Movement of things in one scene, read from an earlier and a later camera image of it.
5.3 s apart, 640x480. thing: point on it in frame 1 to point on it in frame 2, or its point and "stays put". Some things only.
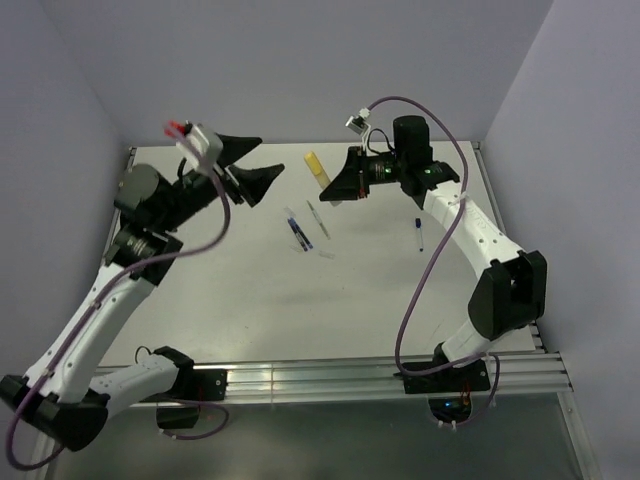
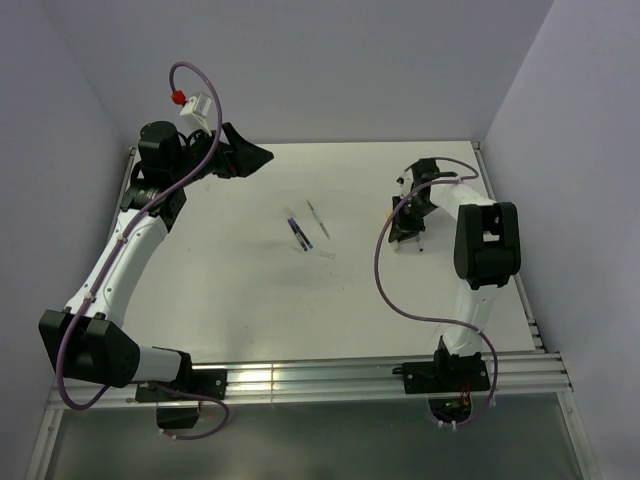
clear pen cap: (326, 254) stays put
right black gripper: (350, 182) to (402, 228)
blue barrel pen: (300, 235) stays put
